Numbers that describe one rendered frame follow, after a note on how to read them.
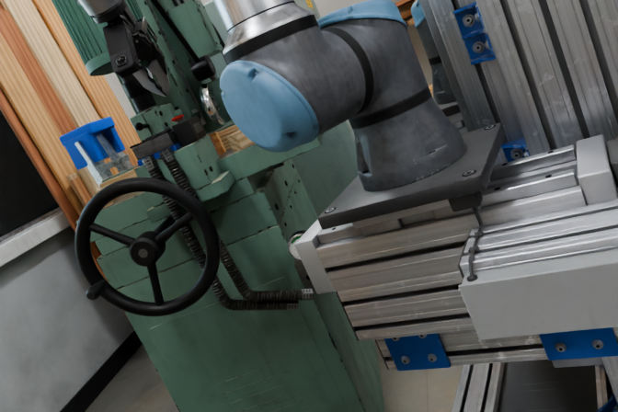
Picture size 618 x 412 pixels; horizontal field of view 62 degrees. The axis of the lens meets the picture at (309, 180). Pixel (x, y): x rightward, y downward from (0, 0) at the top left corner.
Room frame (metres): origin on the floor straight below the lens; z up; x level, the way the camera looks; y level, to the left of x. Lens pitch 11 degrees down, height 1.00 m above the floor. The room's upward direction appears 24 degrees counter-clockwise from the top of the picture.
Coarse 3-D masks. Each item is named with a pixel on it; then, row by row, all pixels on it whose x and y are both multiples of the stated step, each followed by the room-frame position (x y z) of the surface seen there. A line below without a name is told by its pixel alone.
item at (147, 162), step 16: (144, 160) 1.06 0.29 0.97; (176, 160) 1.07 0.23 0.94; (160, 176) 1.06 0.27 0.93; (176, 176) 1.06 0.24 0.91; (192, 192) 1.06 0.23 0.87; (176, 208) 1.06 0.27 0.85; (192, 240) 1.05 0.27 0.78; (224, 256) 1.04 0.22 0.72; (240, 272) 1.05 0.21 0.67; (240, 288) 1.03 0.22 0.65; (224, 304) 1.04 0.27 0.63; (240, 304) 1.04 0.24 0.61; (256, 304) 1.05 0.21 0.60; (272, 304) 1.05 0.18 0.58; (288, 304) 1.05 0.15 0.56
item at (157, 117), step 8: (168, 104) 1.40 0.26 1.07; (144, 112) 1.29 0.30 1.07; (152, 112) 1.29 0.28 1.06; (160, 112) 1.30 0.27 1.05; (168, 112) 1.37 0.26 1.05; (136, 120) 1.30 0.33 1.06; (144, 120) 1.29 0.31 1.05; (152, 120) 1.29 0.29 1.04; (160, 120) 1.29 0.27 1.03; (168, 120) 1.34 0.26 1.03; (144, 128) 1.29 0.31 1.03; (152, 128) 1.29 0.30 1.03; (160, 128) 1.29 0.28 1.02; (144, 136) 1.30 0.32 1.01
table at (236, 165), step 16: (256, 144) 1.14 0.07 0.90; (304, 144) 1.13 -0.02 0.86; (320, 144) 1.13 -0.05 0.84; (224, 160) 1.16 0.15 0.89; (240, 160) 1.15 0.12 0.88; (256, 160) 1.15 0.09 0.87; (272, 160) 1.14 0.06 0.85; (224, 176) 1.10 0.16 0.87; (240, 176) 1.15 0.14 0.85; (144, 192) 1.18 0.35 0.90; (208, 192) 1.07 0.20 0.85; (224, 192) 1.06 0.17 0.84; (112, 208) 1.20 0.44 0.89; (128, 208) 1.19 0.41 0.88; (144, 208) 1.19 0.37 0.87; (160, 208) 1.08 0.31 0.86; (112, 224) 1.20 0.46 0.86; (128, 224) 1.19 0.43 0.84
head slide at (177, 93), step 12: (144, 0) 1.49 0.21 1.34; (144, 12) 1.44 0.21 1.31; (156, 24) 1.49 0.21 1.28; (144, 60) 1.42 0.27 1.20; (168, 60) 1.45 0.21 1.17; (168, 72) 1.42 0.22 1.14; (120, 84) 1.44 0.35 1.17; (180, 84) 1.45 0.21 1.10; (156, 96) 1.43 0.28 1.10; (168, 96) 1.42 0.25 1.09; (180, 96) 1.42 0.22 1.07; (132, 108) 1.44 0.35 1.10; (180, 108) 1.42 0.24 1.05; (192, 108) 1.46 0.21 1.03
